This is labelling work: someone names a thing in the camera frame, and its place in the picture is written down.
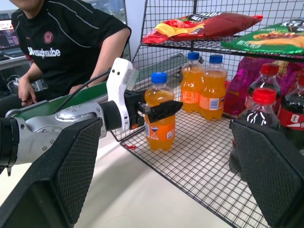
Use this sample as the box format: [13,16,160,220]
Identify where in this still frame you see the purple snack bag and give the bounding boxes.
[224,56,304,117]

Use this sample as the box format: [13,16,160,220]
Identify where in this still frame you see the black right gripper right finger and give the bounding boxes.
[229,119,304,228]

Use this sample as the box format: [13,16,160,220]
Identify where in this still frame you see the computer monitor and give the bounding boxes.
[0,19,21,51]

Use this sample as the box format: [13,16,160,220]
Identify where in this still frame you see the orange soda bottle blue cap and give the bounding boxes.
[144,72,177,152]
[199,54,228,121]
[180,51,206,114]

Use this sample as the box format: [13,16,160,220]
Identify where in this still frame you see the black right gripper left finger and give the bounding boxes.
[0,117,104,228]

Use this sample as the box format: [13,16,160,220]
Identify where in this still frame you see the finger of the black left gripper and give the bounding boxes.
[144,100,184,124]

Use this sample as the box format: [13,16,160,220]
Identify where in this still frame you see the cola bottle red cap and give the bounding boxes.
[277,74,304,151]
[244,63,282,113]
[228,87,281,181]

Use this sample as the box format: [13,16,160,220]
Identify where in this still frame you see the red chips bag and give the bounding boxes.
[141,12,264,45]

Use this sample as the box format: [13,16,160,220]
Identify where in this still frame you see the green conveyor belt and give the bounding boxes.
[4,80,110,120]

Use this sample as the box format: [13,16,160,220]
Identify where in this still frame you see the person's left hand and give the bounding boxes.
[68,83,89,95]

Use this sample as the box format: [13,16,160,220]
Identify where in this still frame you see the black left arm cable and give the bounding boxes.
[55,68,113,114]

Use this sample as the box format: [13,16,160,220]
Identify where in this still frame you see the person in black shirt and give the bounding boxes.
[0,0,132,112]

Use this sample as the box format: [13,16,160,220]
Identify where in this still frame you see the person's right hand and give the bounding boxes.
[18,77,38,107]

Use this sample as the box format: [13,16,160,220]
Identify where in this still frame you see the black wire rack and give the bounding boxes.
[110,0,304,228]

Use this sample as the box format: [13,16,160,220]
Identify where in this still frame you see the green chips bag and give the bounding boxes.
[220,19,304,56]

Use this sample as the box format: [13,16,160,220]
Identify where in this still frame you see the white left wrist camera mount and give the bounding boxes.
[105,57,141,134]

